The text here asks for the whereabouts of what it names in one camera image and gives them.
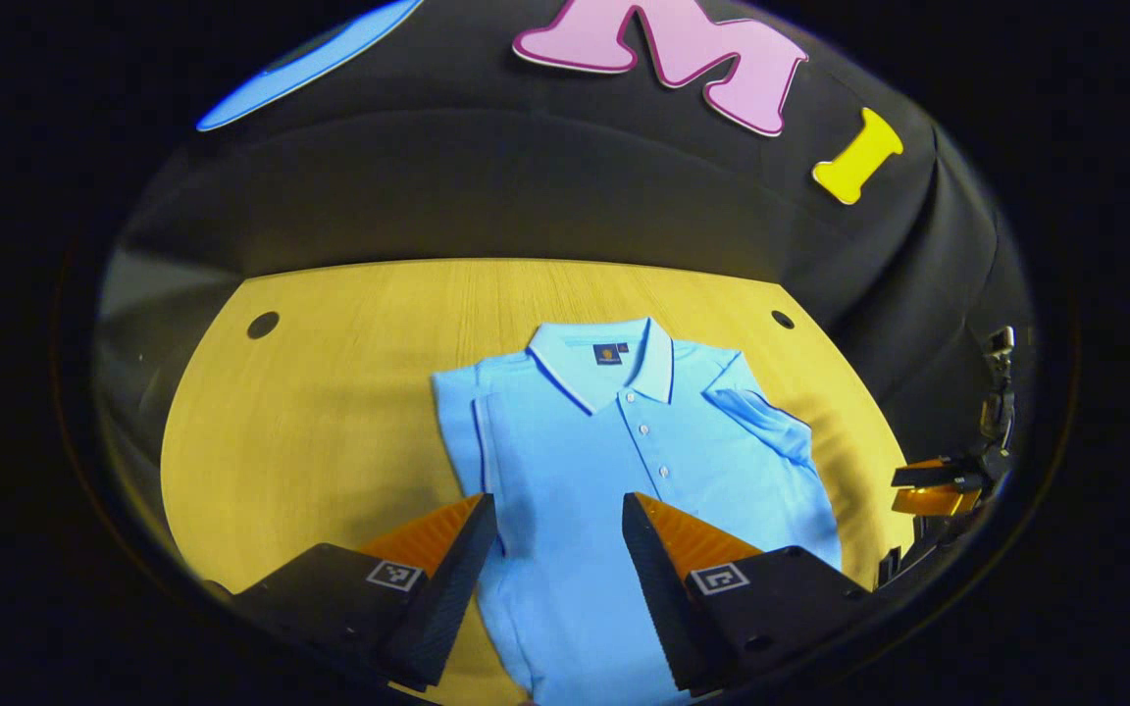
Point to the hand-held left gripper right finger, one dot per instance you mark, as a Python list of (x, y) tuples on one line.
[(658, 588)]

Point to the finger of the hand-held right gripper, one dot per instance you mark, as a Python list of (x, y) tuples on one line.
[(933, 501), (933, 475)]

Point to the light blue T-shirt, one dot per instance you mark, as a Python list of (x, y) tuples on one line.
[(575, 451)]

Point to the black backdrop cloth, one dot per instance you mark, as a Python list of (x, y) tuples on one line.
[(526, 176)]

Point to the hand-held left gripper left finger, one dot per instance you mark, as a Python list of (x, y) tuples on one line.
[(452, 588)]

